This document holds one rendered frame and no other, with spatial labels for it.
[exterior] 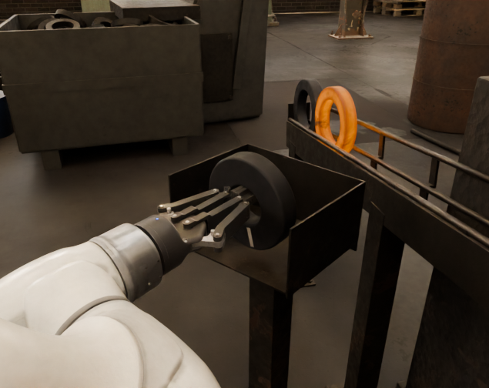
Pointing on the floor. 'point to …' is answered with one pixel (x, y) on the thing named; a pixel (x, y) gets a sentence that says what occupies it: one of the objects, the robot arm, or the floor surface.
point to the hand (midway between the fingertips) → (250, 192)
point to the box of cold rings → (99, 81)
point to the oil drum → (454, 61)
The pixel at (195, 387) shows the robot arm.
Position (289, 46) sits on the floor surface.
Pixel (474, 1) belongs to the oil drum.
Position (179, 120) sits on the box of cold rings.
